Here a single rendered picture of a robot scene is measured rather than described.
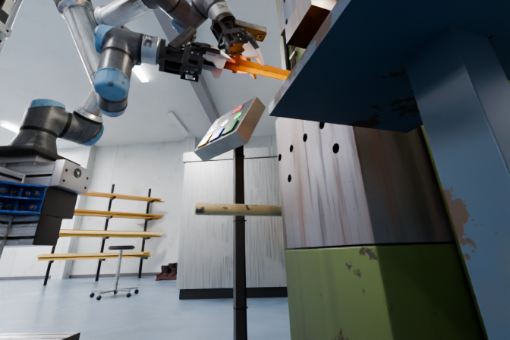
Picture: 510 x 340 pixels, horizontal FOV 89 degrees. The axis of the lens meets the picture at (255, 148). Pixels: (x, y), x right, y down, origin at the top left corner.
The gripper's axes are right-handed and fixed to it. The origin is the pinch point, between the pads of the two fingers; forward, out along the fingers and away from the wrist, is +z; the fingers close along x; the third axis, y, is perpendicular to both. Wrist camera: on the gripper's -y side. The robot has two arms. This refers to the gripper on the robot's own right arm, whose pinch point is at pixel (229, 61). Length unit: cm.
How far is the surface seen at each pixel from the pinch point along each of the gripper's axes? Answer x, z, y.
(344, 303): 10, 22, 64
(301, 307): -8, 22, 68
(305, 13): 3.3, 27.3, -27.1
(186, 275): -278, 23, 75
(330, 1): 7.6, 35.9, -31.8
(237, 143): -43.0, 15.0, 7.3
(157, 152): -735, -38, -242
